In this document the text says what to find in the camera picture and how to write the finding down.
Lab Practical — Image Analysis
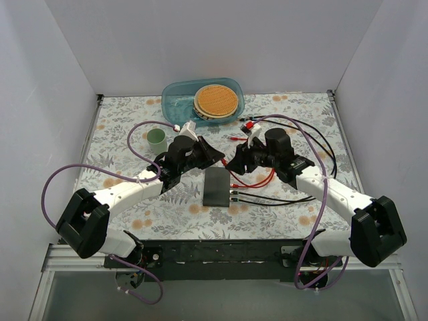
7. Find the black network switch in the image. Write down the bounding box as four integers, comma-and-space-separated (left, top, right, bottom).
203, 167, 230, 207

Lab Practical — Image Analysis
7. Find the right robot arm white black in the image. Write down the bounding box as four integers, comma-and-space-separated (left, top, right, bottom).
226, 122, 407, 268

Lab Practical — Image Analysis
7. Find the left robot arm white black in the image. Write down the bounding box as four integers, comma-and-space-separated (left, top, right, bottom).
56, 135, 225, 268

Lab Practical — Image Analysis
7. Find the green cup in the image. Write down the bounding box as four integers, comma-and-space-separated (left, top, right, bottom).
146, 128, 167, 155

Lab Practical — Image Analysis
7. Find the blue plastic container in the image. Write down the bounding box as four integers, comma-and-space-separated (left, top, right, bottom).
161, 78, 245, 127

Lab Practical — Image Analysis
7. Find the round woven coaster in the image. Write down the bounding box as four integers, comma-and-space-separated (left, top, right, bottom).
194, 84, 239, 119

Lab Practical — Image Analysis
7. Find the floral table mat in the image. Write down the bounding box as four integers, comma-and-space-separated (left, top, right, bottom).
80, 93, 360, 239

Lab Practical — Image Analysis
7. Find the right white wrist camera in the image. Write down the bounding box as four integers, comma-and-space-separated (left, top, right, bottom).
241, 120, 261, 148

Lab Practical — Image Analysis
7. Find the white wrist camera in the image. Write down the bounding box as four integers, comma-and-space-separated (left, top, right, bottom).
179, 120, 198, 141
241, 120, 261, 148

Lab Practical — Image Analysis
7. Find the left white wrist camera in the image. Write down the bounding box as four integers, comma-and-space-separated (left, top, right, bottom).
179, 120, 198, 141

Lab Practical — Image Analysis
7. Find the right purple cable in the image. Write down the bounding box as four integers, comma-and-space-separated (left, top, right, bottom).
253, 114, 350, 291

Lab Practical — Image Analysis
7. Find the purple cable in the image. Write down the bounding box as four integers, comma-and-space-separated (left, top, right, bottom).
253, 114, 350, 291
40, 121, 181, 305

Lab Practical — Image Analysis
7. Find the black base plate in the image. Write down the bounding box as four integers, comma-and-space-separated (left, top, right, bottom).
104, 239, 343, 284

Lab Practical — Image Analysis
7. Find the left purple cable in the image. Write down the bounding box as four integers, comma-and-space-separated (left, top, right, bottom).
40, 121, 181, 305

